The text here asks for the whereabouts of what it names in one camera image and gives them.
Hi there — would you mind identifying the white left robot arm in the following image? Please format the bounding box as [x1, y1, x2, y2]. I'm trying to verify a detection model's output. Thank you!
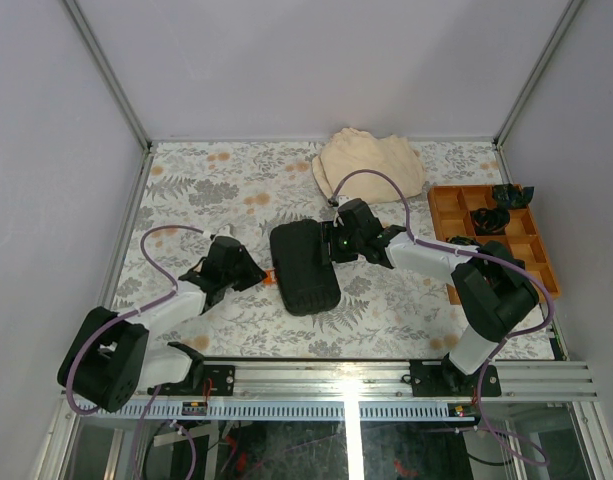
[57, 236, 267, 412]

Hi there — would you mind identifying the dark green tool case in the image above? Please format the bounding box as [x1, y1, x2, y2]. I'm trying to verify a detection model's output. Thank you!
[269, 219, 341, 316]

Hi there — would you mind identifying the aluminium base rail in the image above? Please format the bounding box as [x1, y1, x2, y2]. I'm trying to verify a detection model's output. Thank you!
[74, 359, 598, 420]

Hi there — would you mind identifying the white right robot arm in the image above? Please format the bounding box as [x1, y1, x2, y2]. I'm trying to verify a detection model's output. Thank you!
[322, 198, 539, 395]

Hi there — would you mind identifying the orange compartment tray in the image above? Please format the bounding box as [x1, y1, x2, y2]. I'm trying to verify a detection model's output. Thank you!
[428, 185, 561, 298]

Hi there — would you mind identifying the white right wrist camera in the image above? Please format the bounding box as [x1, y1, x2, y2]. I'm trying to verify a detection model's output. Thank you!
[328, 195, 350, 208]

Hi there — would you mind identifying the floral table mat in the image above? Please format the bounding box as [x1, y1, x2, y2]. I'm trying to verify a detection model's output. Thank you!
[98, 139, 557, 359]

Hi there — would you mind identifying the dark tape roll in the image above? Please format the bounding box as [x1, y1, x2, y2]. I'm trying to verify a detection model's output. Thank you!
[447, 236, 481, 247]
[492, 183, 535, 210]
[471, 207, 510, 236]

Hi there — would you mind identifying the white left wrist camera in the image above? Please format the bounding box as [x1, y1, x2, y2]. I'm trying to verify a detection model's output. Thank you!
[203, 224, 235, 240]

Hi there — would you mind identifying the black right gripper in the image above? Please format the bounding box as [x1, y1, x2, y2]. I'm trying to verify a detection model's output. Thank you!
[312, 222, 363, 266]

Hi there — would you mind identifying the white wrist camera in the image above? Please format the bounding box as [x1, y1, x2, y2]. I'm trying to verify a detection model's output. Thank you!
[328, 195, 350, 208]
[203, 224, 235, 240]

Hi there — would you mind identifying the cream cloth bag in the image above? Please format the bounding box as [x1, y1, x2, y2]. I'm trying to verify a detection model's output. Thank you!
[312, 128, 426, 204]

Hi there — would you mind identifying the dark tape roll top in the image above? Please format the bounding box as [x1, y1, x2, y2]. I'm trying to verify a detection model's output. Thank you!
[492, 183, 535, 210]

